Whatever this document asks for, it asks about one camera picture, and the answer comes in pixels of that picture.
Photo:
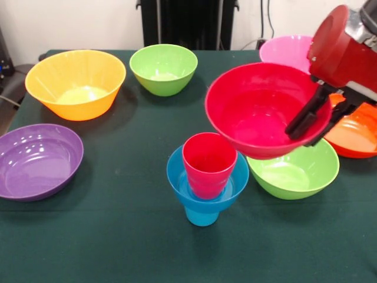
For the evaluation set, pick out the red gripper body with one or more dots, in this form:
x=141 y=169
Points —
x=338 y=56

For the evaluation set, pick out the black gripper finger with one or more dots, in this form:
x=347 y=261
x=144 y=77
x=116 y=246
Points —
x=332 y=123
x=306 y=116

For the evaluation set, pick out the pink bowl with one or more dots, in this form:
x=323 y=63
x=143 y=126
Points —
x=282 y=50

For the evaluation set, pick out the red bowl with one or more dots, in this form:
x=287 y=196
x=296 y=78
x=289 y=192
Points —
x=250 y=109

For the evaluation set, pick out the red cup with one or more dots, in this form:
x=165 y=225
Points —
x=209 y=165

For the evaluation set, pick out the blue bowl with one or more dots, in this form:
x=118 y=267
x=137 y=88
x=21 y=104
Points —
x=182 y=188

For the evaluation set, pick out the blue cup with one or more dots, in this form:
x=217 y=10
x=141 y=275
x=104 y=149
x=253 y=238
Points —
x=201 y=218

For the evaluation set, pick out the purple bowl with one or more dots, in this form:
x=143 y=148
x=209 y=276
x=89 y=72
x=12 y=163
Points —
x=35 y=165

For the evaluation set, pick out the orange bowl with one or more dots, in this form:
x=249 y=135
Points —
x=350 y=135

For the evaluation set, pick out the green bowl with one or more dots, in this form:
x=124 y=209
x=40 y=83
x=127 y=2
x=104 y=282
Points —
x=163 y=63
x=294 y=177

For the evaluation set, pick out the dark green tablecloth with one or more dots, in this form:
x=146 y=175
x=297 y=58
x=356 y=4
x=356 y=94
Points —
x=117 y=250

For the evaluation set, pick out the yellow bowl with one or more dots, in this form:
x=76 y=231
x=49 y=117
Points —
x=73 y=70

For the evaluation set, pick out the black office chair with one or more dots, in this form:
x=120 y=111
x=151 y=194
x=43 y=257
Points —
x=17 y=79

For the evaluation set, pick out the black computer box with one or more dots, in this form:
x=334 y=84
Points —
x=6 y=59

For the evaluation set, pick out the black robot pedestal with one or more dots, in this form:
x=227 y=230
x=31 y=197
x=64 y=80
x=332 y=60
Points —
x=188 y=23

